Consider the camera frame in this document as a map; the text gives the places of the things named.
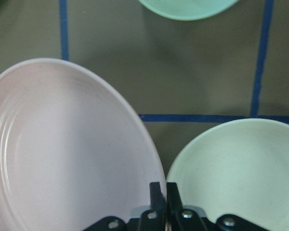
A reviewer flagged pink plate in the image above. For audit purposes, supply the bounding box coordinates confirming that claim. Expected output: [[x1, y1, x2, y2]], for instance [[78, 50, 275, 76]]
[[0, 58, 166, 231]]

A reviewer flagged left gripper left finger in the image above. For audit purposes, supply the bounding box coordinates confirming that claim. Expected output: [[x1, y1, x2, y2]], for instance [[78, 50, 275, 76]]
[[85, 182, 167, 231]]

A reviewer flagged green bowl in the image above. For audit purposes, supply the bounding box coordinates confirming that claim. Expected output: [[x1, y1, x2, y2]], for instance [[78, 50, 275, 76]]
[[140, 0, 238, 21]]

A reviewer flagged white plate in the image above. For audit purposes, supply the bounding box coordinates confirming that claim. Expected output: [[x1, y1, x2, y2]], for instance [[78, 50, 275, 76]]
[[167, 119, 289, 231]]

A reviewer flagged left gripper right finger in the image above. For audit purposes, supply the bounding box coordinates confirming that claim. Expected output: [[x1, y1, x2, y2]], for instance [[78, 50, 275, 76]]
[[167, 182, 265, 231]]

